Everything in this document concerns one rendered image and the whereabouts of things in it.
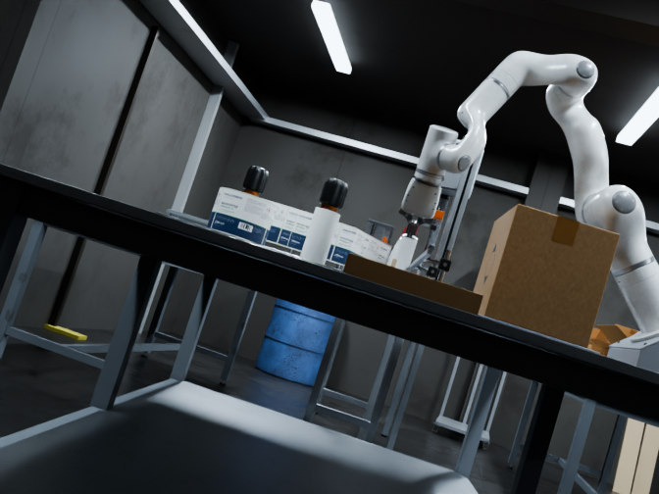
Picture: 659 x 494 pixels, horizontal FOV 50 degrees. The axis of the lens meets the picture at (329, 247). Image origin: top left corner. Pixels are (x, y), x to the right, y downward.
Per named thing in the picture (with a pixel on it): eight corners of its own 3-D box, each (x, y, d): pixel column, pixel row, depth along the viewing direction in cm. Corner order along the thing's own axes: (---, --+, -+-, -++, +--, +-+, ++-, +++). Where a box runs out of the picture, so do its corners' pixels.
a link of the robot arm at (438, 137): (452, 178, 205) (430, 169, 212) (467, 134, 201) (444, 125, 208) (431, 174, 200) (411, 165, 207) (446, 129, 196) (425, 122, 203)
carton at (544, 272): (465, 316, 190) (494, 221, 192) (552, 343, 188) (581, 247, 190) (483, 316, 160) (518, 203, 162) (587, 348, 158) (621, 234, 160)
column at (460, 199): (417, 314, 250) (472, 136, 255) (430, 318, 250) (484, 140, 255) (418, 314, 246) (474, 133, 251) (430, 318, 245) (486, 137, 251)
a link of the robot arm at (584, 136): (598, 232, 197) (577, 243, 213) (639, 223, 197) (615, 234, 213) (552, 66, 205) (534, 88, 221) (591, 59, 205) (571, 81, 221)
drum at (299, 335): (325, 385, 691) (354, 292, 698) (309, 388, 629) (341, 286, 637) (265, 365, 707) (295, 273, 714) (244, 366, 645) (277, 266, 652)
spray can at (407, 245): (385, 284, 221) (405, 222, 222) (401, 289, 220) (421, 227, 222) (386, 283, 215) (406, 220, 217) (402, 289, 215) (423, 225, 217)
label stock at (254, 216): (266, 247, 227) (279, 204, 228) (206, 227, 224) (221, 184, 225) (260, 248, 247) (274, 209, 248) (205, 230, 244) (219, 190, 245)
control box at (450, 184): (430, 192, 267) (444, 145, 269) (470, 199, 257) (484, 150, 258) (417, 184, 259) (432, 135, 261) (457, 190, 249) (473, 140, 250)
